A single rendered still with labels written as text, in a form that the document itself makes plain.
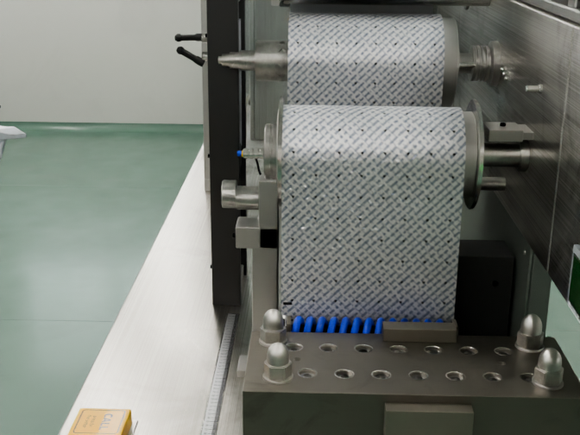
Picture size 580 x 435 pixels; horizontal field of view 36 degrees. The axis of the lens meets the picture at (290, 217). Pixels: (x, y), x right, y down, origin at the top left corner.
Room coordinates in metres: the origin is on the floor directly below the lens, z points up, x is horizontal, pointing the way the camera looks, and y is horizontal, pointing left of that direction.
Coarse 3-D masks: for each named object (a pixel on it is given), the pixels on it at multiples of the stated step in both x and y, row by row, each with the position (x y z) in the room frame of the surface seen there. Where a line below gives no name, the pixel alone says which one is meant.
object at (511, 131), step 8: (488, 128) 1.16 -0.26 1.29; (496, 128) 1.16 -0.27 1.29; (504, 128) 1.16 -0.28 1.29; (512, 128) 1.16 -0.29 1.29; (520, 128) 1.16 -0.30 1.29; (528, 128) 1.17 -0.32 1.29; (488, 136) 1.15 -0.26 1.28; (496, 136) 1.15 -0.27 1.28; (504, 136) 1.15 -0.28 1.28; (512, 136) 1.15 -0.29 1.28; (520, 136) 1.15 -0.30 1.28; (528, 136) 1.14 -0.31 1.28
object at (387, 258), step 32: (288, 224) 1.11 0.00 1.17; (320, 224) 1.11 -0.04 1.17; (352, 224) 1.11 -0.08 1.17; (384, 224) 1.11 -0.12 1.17; (416, 224) 1.11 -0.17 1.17; (448, 224) 1.11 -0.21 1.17; (288, 256) 1.11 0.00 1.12; (320, 256) 1.11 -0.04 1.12; (352, 256) 1.11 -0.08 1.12; (384, 256) 1.11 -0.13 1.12; (416, 256) 1.11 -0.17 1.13; (448, 256) 1.11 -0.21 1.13; (288, 288) 1.11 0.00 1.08; (320, 288) 1.11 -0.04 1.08; (352, 288) 1.11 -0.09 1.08; (384, 288) 1.11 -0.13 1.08; (416, 288) 1.11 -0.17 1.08; (448, 288) 1.11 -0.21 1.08; (352, 320) 1.11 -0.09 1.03; (448, 320) 1.11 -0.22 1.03
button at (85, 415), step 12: (84, 408) 1.06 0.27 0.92; (96, 408) 1.06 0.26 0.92; (84, 420) 1.02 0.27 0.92; (96, 420) 1.02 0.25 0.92; (108, 420) 1.03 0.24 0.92; (120, 420) 1.03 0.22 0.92; (72, 432) 1.00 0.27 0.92; (84, 432) 1.00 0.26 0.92; (96, 432) 1.00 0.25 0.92; (108, 432) 1.00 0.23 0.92; (120, 432) 1.00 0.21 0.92
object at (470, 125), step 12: (468, 120) 1.15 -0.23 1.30; (468, 132) 1.13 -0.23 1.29; (276, 144) 1.13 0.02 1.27; (468, 144) 1.12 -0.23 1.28; (276, 156) 1.12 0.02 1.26; (468, 156) 1.12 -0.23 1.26; (276, 168) 1.12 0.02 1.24; (468, 168) 1.11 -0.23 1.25; (276, 180) 1.13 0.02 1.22; (468, 180) 1.12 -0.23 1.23; (468, 192) 1.13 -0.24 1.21
